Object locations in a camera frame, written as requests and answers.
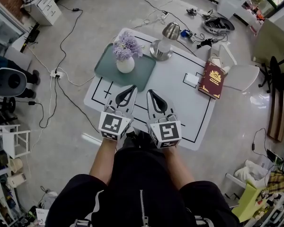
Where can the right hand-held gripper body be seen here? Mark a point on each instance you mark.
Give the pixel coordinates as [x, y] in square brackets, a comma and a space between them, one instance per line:
[165, 131]

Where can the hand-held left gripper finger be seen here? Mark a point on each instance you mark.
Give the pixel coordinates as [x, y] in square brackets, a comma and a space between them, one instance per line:
[118, 96]
[132, 102]

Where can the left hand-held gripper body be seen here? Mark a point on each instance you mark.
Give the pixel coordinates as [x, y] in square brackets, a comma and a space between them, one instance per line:
[113, 124]

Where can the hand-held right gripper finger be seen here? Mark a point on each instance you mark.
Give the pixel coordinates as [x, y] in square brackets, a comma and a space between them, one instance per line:
[168, 104]
[150, 103]

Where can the green tray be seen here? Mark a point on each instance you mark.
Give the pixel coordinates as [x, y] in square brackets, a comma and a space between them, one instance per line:
[139, 72]

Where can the purple potted flower white pot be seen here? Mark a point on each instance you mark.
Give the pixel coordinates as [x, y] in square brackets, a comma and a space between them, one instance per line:
[125, 64]

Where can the person's left forearm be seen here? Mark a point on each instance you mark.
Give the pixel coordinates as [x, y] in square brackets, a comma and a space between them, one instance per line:
[103, 159]

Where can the person's right forearm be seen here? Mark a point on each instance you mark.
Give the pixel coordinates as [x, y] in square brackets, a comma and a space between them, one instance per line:
[177, 164]

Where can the person's black shoes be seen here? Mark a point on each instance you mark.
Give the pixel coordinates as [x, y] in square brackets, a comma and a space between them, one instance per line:
[138, 139]

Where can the white card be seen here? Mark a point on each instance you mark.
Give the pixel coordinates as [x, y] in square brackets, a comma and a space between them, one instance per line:
[191, 79]

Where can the red gold-printed book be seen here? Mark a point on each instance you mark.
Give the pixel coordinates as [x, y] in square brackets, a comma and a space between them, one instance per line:
[211, 80]

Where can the silver table lamp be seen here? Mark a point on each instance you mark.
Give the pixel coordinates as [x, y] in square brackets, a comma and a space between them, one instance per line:
[164, 47]

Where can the person's black jacket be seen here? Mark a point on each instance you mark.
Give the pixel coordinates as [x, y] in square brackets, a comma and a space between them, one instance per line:
[142, 188]

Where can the white floor power strip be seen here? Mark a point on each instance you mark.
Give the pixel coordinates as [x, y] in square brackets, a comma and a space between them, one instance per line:
[56, 74]

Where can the blue device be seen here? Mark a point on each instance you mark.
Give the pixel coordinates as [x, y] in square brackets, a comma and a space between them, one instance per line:
[185, 33]

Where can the white chair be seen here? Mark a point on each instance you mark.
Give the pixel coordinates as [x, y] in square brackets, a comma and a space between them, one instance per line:
[241, 77]

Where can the small white power strip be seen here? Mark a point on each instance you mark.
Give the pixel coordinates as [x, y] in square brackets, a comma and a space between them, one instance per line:
[164, 14]

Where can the white plastic bag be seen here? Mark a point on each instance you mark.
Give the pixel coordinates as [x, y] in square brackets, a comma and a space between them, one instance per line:
[251, 171]

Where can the black and grey bag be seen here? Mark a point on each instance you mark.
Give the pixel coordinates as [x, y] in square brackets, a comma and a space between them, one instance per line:
[217, 23]

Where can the white shelf rack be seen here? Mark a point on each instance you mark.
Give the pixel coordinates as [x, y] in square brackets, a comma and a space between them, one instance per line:
[16, 141]

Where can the black router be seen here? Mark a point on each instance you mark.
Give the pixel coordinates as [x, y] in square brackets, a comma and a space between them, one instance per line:
[33, 35]

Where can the beige bucket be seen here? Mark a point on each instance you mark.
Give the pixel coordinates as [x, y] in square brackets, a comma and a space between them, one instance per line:
[16, 165]

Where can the white round-faced device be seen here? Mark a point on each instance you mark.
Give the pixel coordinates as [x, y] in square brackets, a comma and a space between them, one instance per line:
[10, 81]

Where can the yellow-green box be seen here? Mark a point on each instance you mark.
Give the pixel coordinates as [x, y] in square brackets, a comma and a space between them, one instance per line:
[248, 202]

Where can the brown wooden bench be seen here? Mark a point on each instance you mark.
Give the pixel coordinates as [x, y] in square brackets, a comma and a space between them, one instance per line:
[278, 112]

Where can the white drawer cabinet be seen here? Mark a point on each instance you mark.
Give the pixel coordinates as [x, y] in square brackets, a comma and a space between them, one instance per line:
[47, 8]

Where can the black office chair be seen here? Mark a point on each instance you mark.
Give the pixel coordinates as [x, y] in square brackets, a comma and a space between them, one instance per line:
[278, 72]

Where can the olive board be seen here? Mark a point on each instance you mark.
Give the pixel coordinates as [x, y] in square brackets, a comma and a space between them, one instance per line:
[269, 41]

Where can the white box cabinet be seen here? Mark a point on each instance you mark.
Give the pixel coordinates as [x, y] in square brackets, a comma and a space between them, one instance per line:
[232, 2]

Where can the yellow plaid cloth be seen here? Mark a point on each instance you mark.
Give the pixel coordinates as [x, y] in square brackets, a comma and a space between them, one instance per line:
[281, 181]

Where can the glass display case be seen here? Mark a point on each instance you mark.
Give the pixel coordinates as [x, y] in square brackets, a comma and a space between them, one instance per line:
[4, 25]

